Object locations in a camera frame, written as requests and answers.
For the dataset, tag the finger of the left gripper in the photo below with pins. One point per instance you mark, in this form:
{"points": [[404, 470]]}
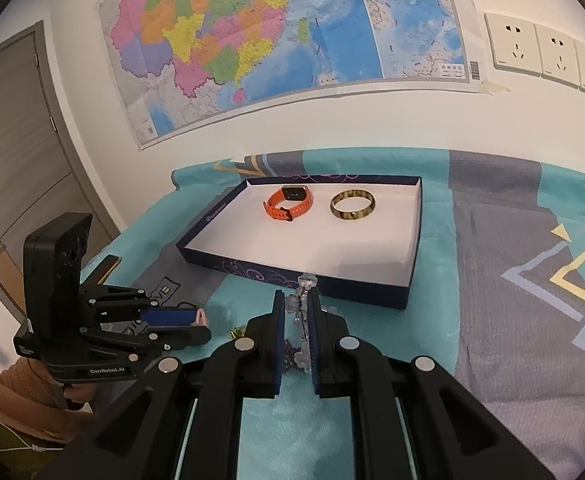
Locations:
{"points": [[179, 338], [169, 316]]}

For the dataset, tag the left hand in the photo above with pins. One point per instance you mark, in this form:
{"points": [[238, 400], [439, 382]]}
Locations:
{"points": [[90, 394]]}

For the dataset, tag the teal grey patterned bedsheet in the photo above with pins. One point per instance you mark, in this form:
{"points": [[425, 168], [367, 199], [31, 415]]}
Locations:
{"points": [[498, 292]]}

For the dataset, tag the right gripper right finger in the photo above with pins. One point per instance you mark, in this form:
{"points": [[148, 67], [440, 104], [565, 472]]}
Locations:
{"points": [[325, 330]]}

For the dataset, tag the orange smart watch band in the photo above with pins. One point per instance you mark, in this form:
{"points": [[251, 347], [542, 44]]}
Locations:
{"points": [[289, 203]]}

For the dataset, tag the wall map poster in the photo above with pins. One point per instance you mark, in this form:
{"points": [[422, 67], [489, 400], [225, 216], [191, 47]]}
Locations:
{"points": [[183, 64]]}

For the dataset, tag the yellow-green marbled bangle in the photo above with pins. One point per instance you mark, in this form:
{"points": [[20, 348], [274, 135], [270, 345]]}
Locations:
{"points": [[353, 204]]}

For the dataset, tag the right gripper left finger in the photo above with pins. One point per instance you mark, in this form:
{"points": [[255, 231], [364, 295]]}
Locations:
{"points": [[264, 366]]}

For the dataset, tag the grey wooden door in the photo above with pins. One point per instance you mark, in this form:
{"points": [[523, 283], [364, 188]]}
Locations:
{"points": [[41, 173]]}

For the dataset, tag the black smartphone orange case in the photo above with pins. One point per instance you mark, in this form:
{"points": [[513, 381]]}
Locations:
{"points": [[101, 272]]}

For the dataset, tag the white wall socket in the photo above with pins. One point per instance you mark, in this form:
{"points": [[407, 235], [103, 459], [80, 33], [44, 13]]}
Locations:
{"points": [[558, 56], [514, 44]]}

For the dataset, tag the white wall socket middle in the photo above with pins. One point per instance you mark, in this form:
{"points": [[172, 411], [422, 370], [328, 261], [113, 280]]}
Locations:
{"points": [[558, 56]]}

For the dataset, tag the orange sleeve left forearm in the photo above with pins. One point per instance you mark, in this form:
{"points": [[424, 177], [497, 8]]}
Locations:
{"points": [[32, 402]]}

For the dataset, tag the dark blue box tray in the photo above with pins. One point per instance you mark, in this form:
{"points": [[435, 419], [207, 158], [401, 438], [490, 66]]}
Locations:
{"points": [[370, 261]]}

